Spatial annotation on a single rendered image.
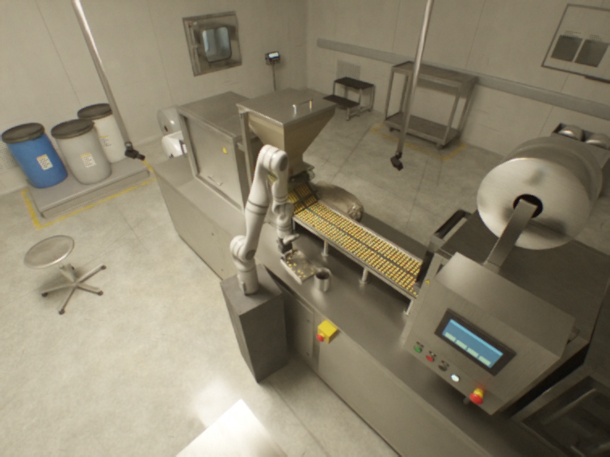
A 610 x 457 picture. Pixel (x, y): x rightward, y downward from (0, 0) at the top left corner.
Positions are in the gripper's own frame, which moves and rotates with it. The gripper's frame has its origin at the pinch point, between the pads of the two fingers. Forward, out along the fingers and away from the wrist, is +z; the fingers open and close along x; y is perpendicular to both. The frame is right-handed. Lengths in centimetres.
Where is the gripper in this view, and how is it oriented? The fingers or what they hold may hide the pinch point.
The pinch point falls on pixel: (288, 259)
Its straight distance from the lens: 172.6
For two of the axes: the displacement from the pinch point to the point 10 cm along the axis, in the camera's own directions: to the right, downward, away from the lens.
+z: 0.0, 7.4, 6.7
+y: -6.1, -5.3, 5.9
